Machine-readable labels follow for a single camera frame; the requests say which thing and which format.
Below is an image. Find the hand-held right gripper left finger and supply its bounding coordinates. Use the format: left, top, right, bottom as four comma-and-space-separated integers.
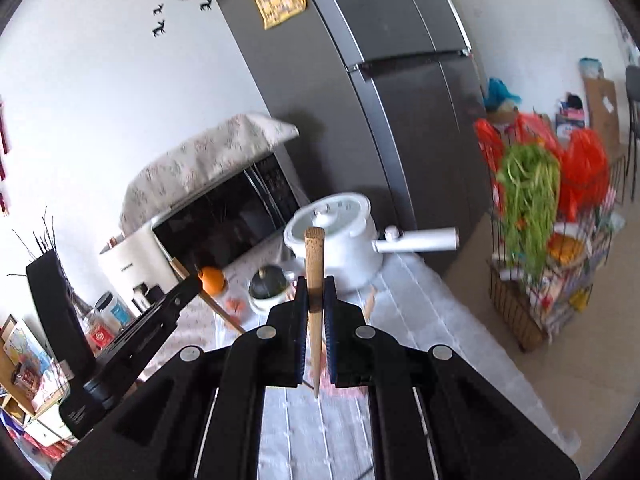
50, 275, 308, 480

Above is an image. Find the red label glass jar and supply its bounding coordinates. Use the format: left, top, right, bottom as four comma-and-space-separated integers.
82, 310, 120, 352

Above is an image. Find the black wire storage rack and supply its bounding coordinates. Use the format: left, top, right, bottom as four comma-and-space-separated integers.
487, 125, 628, 353

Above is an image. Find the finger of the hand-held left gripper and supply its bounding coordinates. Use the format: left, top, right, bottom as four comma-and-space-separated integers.
150, 275, 204, 322

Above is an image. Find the black vase with twigs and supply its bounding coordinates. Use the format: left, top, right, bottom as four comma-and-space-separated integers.
7, 205, 98, 376

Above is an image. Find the small red plastic bag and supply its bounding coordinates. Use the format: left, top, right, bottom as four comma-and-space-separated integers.
474, 114, 558, 201

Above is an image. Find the bunch of green herbs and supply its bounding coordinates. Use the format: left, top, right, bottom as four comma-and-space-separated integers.
497, 144, 561, 273

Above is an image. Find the black chair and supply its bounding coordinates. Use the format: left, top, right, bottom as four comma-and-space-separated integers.
625, 65, 640, 181

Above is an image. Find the floral cover cloth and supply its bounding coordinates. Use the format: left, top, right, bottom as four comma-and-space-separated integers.
119, 114, 300, 236

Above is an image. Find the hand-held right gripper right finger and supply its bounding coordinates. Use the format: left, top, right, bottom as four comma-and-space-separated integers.
324, 275, 581, 480

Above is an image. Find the dark grey refrigerator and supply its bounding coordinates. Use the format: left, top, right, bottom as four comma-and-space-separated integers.
197, 0, 493, 271

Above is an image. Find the colourful picture frame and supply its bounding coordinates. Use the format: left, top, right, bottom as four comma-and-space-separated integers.
2, 317, 54, 387

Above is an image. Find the dark green squash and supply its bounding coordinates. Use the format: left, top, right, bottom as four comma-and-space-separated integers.
249, 265, 290, 301

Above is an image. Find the black microwave oven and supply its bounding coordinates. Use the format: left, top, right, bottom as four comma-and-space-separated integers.
150, 152, 306, 273

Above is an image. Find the black lid glass jar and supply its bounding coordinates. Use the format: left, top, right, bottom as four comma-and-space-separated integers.
95, 292, 134, 332

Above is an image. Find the white electric pot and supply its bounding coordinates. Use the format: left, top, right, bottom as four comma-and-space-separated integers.
283, 193, 460, 291

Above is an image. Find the wooden side shelf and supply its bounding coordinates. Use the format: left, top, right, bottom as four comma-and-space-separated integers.
0, 315, 78, 461

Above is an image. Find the grey checked tablecloth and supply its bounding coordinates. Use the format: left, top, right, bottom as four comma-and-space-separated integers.
175, 250, 583, 480

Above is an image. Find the brown cardboard box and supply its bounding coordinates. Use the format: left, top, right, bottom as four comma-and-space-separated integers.
582, 76, 621, 153

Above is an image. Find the small orange pumpkin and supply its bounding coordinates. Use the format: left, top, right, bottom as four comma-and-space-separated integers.
199, 266, 226, 296

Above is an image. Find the white air fryer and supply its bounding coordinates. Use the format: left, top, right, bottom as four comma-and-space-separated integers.
97, 225, 176, 316

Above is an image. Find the blue plastic bag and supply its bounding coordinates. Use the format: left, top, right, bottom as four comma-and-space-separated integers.
487, 77, 524, 112

